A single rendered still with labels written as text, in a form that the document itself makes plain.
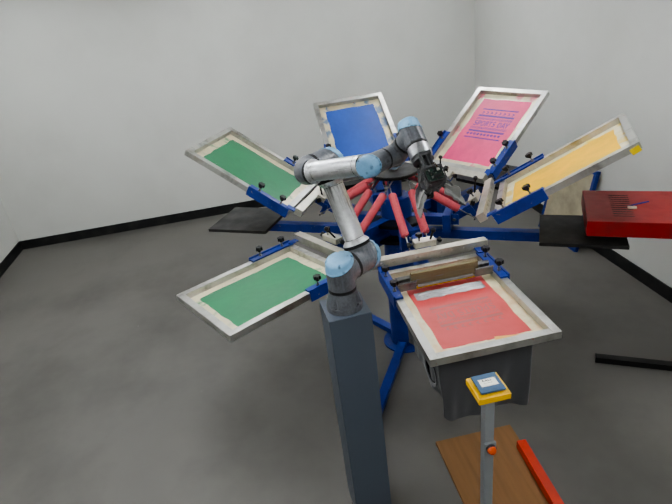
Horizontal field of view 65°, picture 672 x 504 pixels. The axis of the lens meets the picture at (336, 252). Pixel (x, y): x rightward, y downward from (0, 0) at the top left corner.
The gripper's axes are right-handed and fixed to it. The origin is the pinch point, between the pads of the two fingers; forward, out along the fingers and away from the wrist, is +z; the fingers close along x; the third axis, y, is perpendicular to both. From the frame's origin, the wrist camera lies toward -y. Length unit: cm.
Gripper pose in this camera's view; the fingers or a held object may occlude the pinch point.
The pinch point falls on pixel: (443, 213)
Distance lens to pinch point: 171.6
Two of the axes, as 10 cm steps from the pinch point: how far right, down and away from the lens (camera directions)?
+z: 2.8, 8.8, -3.8
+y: -0.5, -3.8, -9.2
